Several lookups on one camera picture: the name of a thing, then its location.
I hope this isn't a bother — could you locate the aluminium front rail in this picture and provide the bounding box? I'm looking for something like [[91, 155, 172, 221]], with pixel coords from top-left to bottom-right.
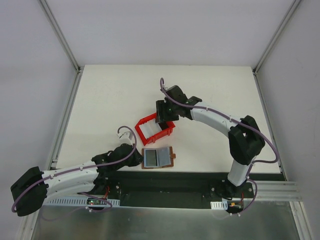
[[256, 181, 302, 202]]

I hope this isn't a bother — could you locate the white cards stack in tray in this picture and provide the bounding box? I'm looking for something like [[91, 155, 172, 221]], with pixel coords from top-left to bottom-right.
[[139, 119, 162, 139]]

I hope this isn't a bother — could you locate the right white cable duct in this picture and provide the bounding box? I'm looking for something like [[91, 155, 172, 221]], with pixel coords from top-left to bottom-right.
[[210, 200, 228, 211]]

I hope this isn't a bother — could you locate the white cable duct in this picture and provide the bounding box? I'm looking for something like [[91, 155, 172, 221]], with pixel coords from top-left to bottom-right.
[[43, 196, 110, 208], [210, 200, 228, 211]]

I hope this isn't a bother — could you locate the dark credit card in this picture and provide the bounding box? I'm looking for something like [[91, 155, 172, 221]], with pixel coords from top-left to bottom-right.
[[145, 149, 157, 168]]

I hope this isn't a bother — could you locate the left aluminium table rail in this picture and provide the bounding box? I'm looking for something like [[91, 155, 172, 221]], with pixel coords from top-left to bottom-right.
[[49, 68, 83, 164]]

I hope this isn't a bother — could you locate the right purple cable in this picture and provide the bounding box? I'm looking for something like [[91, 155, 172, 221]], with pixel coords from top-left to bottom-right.
[[159, 77, 280, 220]]

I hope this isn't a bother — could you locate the left aluminium frame post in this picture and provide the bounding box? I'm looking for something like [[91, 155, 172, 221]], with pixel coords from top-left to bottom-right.
[[37, 0, 82, 74]]

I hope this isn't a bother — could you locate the left white cable duct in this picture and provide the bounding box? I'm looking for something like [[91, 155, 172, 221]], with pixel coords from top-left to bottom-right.
[[43, 196, 110, 208]]

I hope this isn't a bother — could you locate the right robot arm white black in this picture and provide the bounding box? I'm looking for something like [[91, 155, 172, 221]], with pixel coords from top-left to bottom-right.
[[156, 80, 266, 200]]

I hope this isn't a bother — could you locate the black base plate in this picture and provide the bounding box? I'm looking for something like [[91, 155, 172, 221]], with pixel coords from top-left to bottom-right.
[[77, 170, 287, 208]]

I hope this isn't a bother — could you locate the right aluminium frame post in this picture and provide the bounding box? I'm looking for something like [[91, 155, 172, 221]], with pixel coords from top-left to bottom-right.
[[252, 0, 303, 76]]

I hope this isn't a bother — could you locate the aluminium frame post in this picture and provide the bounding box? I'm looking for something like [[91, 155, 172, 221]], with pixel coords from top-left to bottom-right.
[[252, 0, 303, 76], [37, 0, 82, 74]]

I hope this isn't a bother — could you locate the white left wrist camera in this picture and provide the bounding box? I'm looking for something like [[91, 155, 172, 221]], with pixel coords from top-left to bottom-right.
[[117, 131, 134, 146]]

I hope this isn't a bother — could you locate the brown leather card holder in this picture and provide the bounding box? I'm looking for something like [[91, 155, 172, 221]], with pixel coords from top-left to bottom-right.
[[141, 146, 176, 170]]

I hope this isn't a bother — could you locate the red plastic card tray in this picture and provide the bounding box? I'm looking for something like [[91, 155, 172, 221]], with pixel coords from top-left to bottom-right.
[[134, 113, 176, 146]]

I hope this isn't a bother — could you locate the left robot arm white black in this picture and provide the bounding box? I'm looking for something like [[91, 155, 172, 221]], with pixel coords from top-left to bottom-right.
[[10, 143, 144, 217]]

